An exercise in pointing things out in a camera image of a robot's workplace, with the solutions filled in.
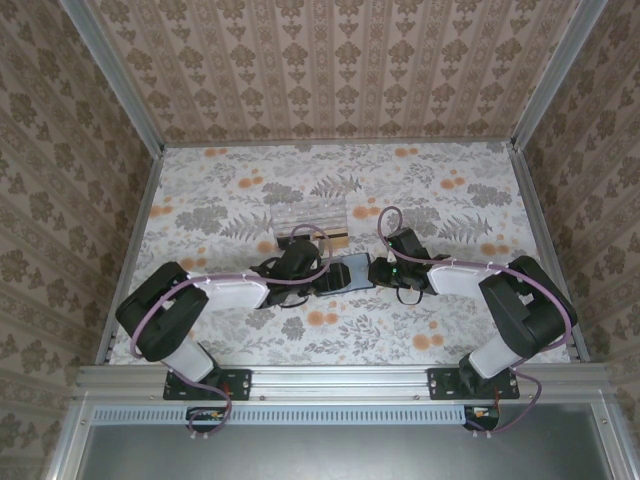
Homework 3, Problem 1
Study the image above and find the gold card with black stripe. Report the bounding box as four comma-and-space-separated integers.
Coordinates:
319, 228, 350, 251

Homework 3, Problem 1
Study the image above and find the clear acrylic card organizer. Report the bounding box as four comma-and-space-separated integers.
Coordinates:
269, 198, 350, 251

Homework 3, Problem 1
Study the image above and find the small black connector board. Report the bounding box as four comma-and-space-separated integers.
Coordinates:
187, 406, 227, 424
464, 405, 501, 430

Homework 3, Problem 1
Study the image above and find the grey metal panel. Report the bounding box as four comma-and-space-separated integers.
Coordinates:
79, 420, 609, 480

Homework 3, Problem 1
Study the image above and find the thin black camera cable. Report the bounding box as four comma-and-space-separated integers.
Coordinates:
396, 284, 427, 306
268, 294, 310, 312

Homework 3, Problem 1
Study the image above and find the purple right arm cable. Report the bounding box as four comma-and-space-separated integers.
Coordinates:
377, 205, 575, 442

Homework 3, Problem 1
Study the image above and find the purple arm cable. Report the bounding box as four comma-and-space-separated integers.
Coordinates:
377, 205, 575, 442
129, 223, 334, 442

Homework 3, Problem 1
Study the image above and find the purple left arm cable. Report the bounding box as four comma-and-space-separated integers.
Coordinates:
129, 223, 334, 442

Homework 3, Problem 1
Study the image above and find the wide aluminium frame rail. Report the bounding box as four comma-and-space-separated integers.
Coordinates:
74, 363, 611, 401

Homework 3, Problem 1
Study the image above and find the slotted grey cable duct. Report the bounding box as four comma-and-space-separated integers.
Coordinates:
92, 403, 464, 423

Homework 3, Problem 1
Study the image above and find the thin aluminium frame rail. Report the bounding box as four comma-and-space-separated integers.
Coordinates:
162, 141, 514, 150

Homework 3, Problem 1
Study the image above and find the aluminium side rail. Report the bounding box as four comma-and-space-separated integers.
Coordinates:
96, 147, 166, 366
508, 141, 591, 364

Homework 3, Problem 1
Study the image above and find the aluminium frame post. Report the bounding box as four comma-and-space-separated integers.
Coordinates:
62, 0, 166, 154
509, 0, 585, 151

